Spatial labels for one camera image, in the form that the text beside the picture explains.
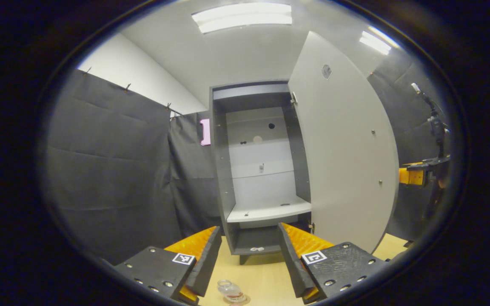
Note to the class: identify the white cabinet shelf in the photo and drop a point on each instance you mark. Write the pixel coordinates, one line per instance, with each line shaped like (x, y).
(266, 210)

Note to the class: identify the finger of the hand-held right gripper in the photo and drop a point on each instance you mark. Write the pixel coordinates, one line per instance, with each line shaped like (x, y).
(411, 176)

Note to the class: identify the grey cabinet door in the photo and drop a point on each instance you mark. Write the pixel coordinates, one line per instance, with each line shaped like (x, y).
(343, 148)

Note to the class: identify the round brown coaster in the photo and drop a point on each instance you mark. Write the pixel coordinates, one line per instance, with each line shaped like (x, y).
(245, 301)

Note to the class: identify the black backdrop cloth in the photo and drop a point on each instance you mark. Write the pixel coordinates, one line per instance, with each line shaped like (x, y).
(109, 170)

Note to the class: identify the clear plastic bottle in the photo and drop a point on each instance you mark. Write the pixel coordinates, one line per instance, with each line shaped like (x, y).
(232, 291)

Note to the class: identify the ceiling light panel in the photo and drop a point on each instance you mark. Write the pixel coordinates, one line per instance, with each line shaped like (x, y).
(377, 41)
(243, 18)

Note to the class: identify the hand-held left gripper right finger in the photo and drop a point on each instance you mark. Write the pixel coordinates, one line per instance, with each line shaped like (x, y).
(292, 265)

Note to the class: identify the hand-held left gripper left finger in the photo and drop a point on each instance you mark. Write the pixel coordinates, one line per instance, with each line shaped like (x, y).
(209, 265)

